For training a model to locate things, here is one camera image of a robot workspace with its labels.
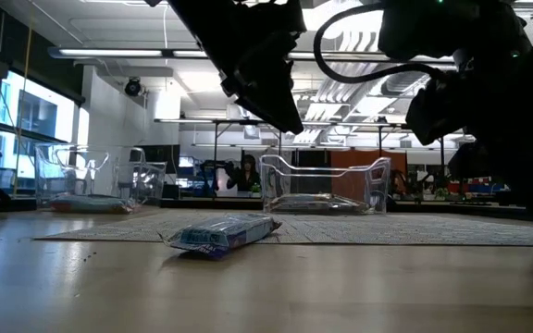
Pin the orange partition wall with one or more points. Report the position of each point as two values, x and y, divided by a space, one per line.
398 159

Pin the black wall screen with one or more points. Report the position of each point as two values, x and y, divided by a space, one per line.
160 152

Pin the green granola bar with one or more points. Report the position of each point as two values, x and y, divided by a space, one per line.
313 209
317 199

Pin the clear plastic bin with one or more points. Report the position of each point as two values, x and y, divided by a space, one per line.
44 176
380 185

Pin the long ceiling light bar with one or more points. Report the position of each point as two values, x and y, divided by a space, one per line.
109 53

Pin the black metal frame stand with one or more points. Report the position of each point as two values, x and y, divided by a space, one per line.
229 122

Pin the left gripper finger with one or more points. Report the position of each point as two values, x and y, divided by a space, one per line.
276 106

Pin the black dome ceiling camera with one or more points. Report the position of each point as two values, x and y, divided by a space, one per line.
132 87

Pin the blue background robot arm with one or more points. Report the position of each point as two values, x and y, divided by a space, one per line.
208 171

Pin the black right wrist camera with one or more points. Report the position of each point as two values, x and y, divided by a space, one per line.
437 111

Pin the brown granola bar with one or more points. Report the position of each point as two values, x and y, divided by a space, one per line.
90 203

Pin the grey woven mat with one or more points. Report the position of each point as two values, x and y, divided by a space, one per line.
433 233

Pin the blue granola bar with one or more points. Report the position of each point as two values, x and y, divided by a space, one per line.
225 231

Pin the person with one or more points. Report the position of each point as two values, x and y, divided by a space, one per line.
248 175

